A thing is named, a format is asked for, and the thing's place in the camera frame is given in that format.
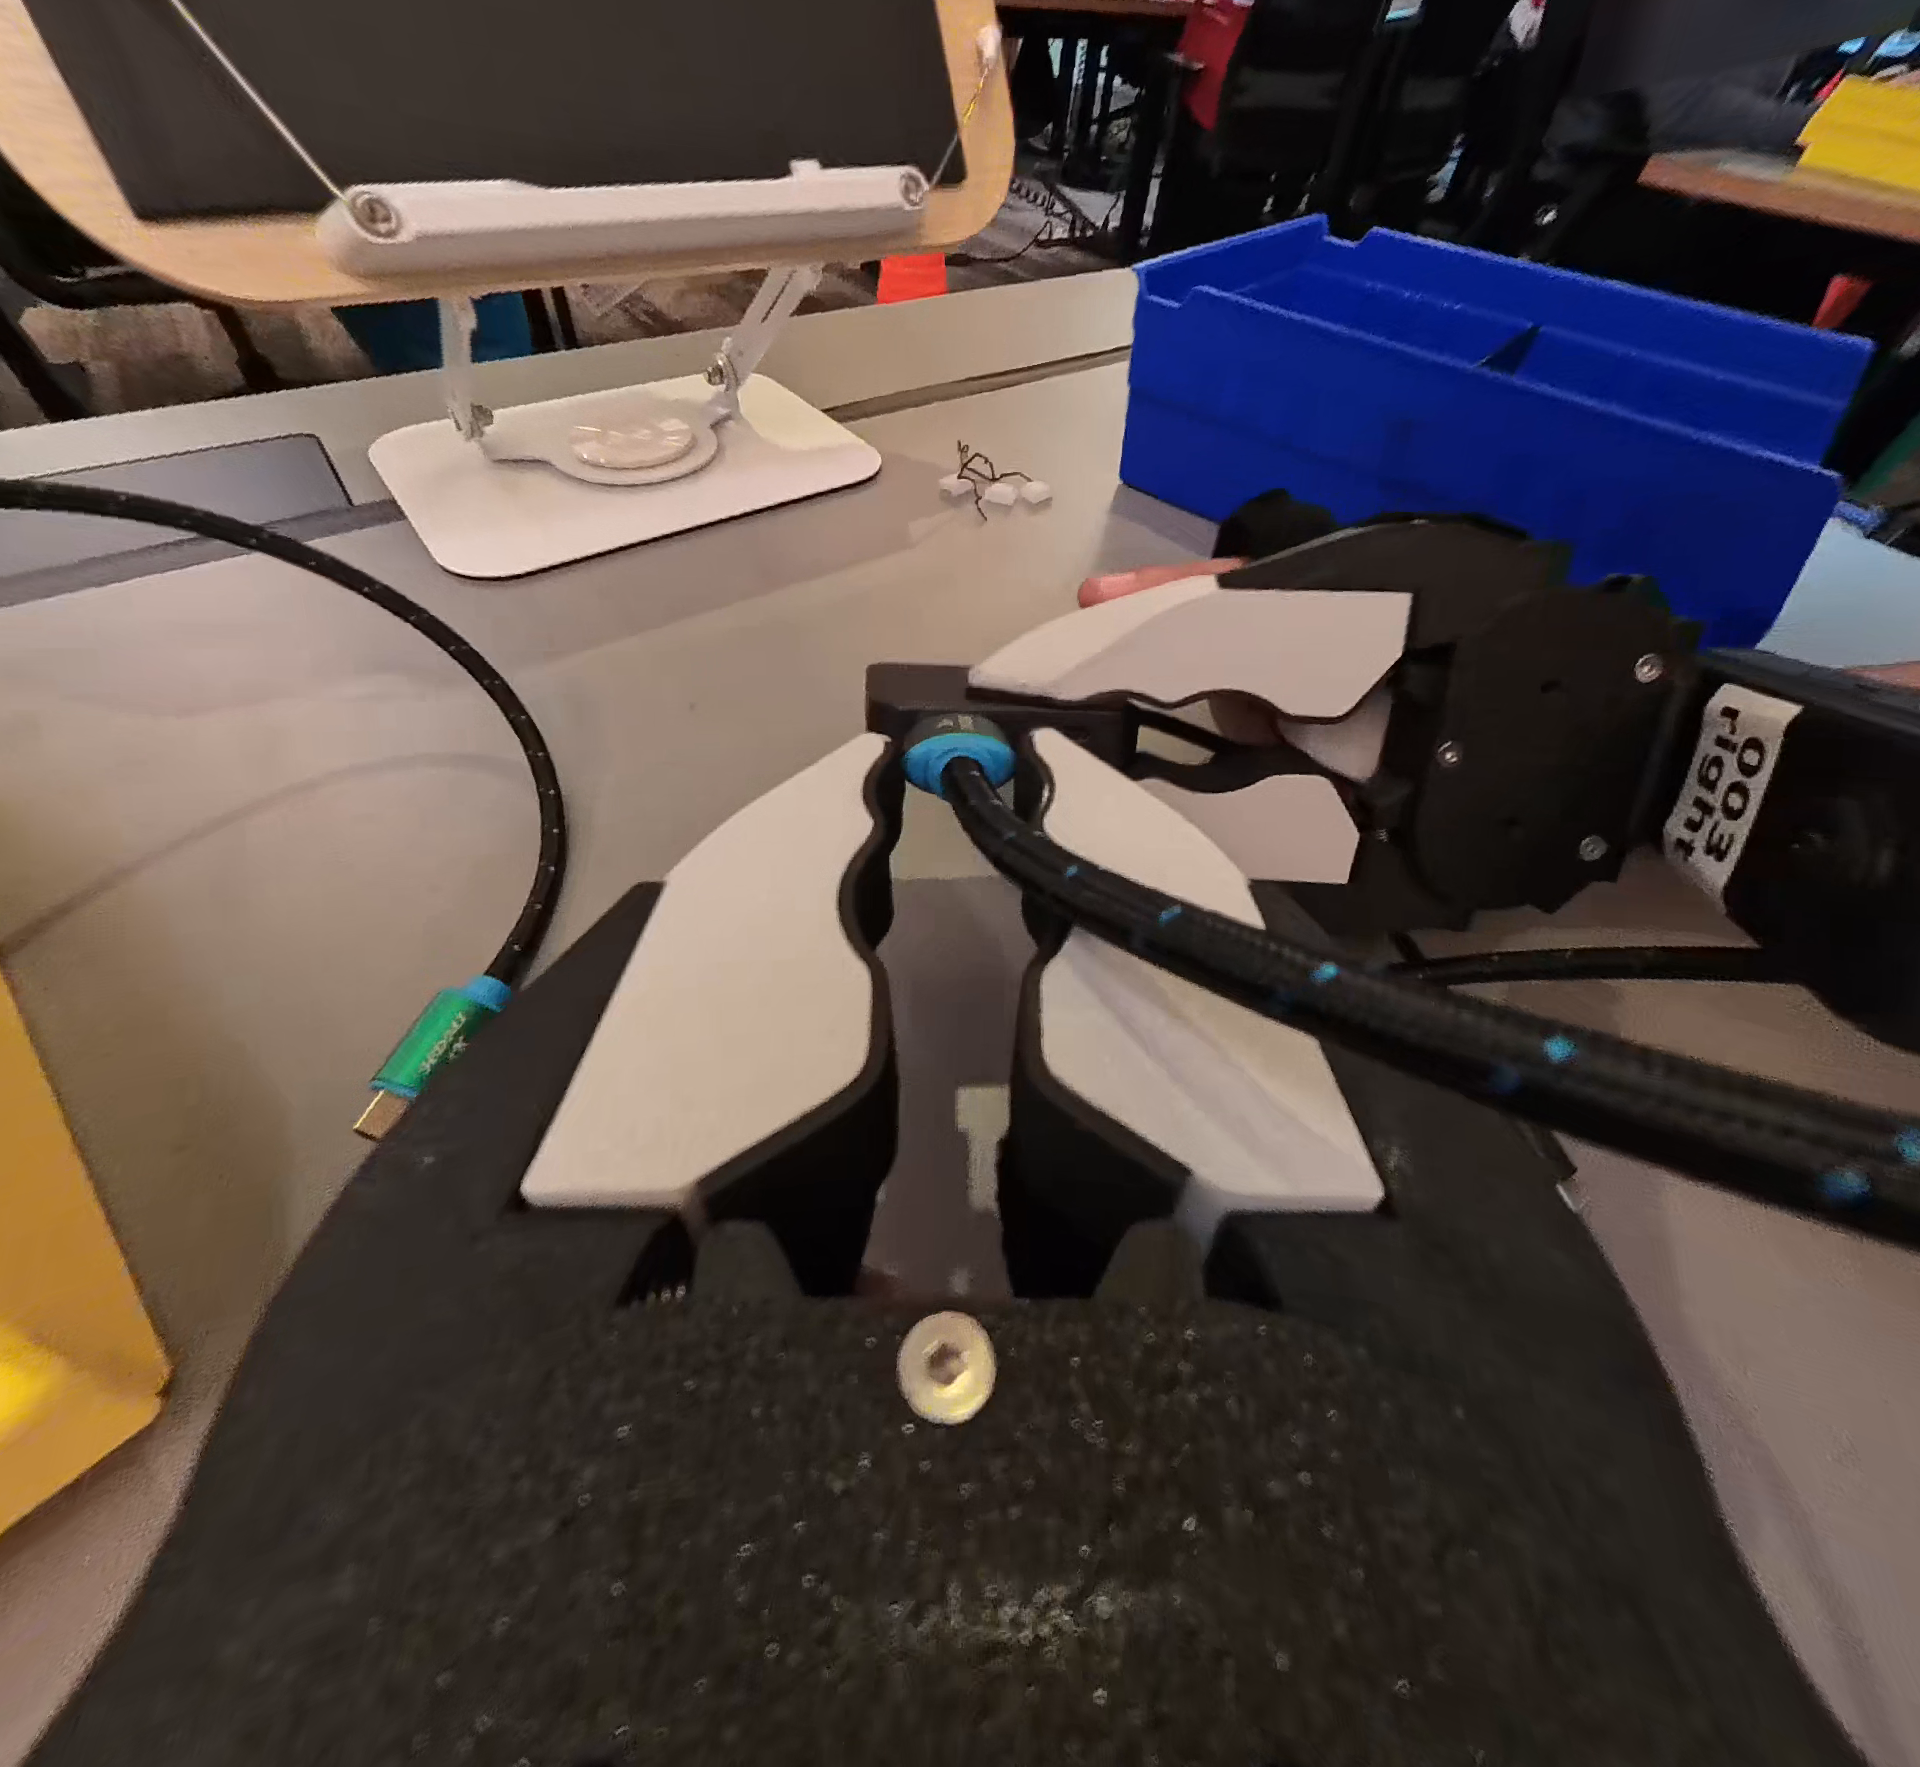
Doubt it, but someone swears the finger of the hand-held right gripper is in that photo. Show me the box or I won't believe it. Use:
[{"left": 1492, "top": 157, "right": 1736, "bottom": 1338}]
[
  {"left": 1125, "top": 706, "right": 1403, "bottom": 891},
  {"left": 967, "top": 578, "right": 1418, "bottom": 725}
]

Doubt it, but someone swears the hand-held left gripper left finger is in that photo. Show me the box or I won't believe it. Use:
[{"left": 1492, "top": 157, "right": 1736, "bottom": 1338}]
[{"left": 518, "top": 730, "right": 902, "bottom": 1297}]

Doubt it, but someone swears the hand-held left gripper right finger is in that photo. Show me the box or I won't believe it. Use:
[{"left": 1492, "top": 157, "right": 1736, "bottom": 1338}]
[{"left": 1001, "top": 729, "right": 1389, "bottom": 1300}]

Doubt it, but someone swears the black braided HDMI cable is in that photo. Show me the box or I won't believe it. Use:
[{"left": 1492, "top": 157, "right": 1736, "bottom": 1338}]
[
  {"left": 0, "top": 476, "right": 569, "bottom": 1148},
  {"left": 902, "top": 729, "right": 1920, "bottom": 1257}
]

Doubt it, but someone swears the blue plastic bin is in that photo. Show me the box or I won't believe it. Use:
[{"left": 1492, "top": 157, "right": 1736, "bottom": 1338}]
[{"left": 1122, "top": 215, "right": 1877, "bottom": 651}]

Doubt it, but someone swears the yellow plastic bin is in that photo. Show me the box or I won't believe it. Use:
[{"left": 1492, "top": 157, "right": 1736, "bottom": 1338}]
[{"left": 0, "top": 971, "right": 173, "bottom": 1541}]

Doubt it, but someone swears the grey desk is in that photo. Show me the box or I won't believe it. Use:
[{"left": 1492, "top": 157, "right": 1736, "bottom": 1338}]
[{"left": 0, "top": 267, "right": 1920, "bottom": 1767}]

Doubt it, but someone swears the dark grey desk flap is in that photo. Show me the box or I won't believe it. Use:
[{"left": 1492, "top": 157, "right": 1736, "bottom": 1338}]
[{"left": 0, "top": 435, "right": 356, "bottom": 555}]

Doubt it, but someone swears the person's right hand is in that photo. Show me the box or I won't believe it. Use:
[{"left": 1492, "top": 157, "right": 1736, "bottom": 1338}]
[{"left": 1076, "top": 561, "right": 1251, "bottom": 608}]

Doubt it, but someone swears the small white clip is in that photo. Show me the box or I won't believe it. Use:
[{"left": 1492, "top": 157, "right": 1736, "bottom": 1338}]
[{"left": 937, "top": 442, "right": 1057, "bottom": 525}]

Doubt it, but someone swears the black office chair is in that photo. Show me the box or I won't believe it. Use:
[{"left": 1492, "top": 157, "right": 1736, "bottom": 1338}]
[{"left": 1155, "top": 0, "right": 1653, "bottom": 267}]

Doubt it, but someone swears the wooden side table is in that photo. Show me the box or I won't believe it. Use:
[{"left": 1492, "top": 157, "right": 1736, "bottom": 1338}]
[{"left": 1636, "top": 145, "right": 1920, "bottom": 247}]

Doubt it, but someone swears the white stand bar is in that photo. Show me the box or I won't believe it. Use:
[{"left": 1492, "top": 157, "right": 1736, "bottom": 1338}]
[{"left": 315, "top": 161, "right": 937, "bottom": 287}]

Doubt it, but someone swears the blue bag cart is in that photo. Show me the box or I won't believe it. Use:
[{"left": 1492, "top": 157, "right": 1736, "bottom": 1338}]
[{"left": 334, "top": 290, "right": 536, "bottom": 373}]

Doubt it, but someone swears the wooden panel frame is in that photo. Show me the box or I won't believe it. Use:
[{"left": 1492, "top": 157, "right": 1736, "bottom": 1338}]
[{"left": 0, "top": 0, "right": 1021, "bottom": 309}]

